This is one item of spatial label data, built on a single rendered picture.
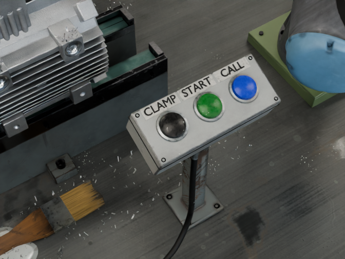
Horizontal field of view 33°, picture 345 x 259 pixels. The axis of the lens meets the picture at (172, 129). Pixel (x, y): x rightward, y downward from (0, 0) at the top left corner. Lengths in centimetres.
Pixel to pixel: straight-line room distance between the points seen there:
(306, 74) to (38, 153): 41
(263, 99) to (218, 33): 44
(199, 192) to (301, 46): 25
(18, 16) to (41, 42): 4
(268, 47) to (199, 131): 44
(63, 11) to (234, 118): 26
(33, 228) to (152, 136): 32
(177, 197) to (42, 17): 34
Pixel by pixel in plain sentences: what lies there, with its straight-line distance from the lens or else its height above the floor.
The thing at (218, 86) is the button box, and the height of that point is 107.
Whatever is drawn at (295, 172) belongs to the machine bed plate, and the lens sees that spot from 95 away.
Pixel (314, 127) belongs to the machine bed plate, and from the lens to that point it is 101.
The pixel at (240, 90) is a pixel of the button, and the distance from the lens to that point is 68.
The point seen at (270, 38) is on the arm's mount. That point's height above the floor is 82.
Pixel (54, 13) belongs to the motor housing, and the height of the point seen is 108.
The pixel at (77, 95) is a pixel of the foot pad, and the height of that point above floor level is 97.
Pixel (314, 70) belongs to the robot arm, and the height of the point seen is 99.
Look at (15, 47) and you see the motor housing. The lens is 76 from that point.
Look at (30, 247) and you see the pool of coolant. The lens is 90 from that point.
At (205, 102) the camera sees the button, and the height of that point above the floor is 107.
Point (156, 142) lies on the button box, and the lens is 65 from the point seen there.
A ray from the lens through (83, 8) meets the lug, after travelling 76.
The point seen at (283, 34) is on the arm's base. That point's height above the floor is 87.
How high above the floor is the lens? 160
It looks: 55 degrees down
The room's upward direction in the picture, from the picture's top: straight up
